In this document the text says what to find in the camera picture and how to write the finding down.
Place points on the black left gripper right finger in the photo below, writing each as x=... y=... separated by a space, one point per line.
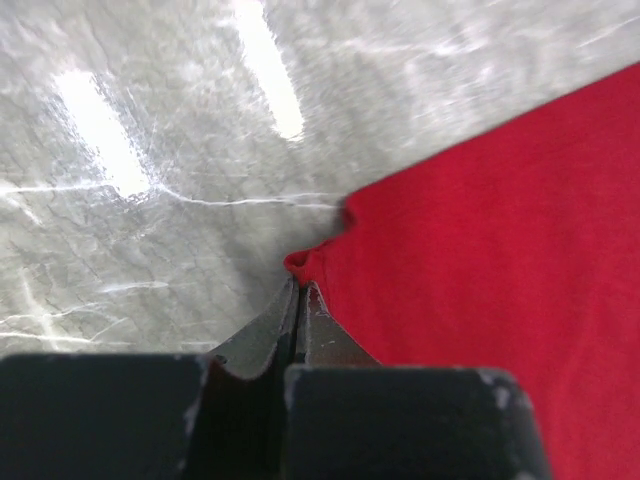
x=350 y=418

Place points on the bright red t shirt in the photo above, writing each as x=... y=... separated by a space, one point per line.
x=517 y=249

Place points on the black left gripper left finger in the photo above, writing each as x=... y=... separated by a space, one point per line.
x=217 y=415

